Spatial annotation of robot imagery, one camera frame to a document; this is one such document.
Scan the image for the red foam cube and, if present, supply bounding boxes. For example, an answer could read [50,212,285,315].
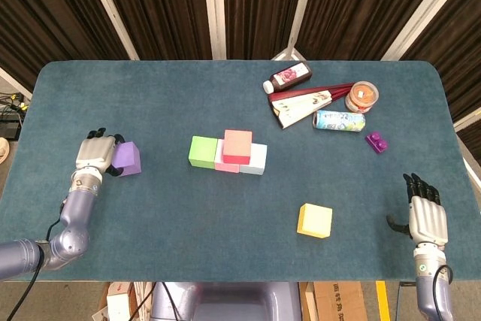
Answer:
[222,129,253,165]

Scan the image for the light blue foam cube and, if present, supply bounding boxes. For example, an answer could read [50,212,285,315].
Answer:
[238,141,268,176]

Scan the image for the yellow foam cube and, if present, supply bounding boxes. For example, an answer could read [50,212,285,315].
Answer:
[296,202,334,239]

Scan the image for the purple toy brick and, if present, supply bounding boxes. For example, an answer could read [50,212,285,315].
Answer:
[365,131,389,156]

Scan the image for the clear jar orange contents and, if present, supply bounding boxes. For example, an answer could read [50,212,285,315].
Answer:
[344,80,380,114]

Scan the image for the lavender robot torso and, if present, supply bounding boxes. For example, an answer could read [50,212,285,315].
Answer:
[150,281,304,321]

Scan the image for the purple foam cube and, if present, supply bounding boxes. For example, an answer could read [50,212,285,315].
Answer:
[111,141,142,177]

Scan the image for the printed light blue drink can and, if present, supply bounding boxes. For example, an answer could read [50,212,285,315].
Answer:
[311,109,367,133]

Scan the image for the dark juice bottle white cap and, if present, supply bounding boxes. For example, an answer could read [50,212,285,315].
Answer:
[262,62,313,94]

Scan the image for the dark brown pleated curtain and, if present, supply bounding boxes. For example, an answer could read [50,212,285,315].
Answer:
[0,0,481,153]

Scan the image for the white frame post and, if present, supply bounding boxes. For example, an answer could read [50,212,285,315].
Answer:
[452,116,481,133]
[381,0,470,62]
[201,0,228,61]
[80,0,140,61]
[0,67,33,101]
[270,0,320,62]

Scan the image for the dark red folding fan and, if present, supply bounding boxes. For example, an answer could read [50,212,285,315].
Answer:
[267,82,356,131]

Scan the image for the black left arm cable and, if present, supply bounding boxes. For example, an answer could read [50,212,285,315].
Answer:
[3,200,68,321]

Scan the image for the teal table cloth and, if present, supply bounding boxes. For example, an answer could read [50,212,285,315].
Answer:
[0,59,481,283]

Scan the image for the black floor device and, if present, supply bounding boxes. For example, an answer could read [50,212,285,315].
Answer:
[0,121,22,140]

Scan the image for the pink foam cube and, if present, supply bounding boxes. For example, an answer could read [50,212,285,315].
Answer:
[213,138,241,174]

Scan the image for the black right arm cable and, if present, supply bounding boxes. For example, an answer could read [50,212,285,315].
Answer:
[431,264,455,321]

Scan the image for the green foam cube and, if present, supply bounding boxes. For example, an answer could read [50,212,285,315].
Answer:
[187,135,219,169]

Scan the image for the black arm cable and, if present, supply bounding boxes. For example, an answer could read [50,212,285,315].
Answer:
[3,200,68,321]
[431,264,455,321]

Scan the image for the white cardboard box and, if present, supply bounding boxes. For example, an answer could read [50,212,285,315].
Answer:
[106,290,132,321]

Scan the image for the brown printed cardboard box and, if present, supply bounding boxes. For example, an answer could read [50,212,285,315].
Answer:
[313,281,369,321]

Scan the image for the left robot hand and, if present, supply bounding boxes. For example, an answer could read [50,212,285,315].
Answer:
[74,128,126,178]

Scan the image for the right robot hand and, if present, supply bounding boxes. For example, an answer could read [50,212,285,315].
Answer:
[386,173,449,249]

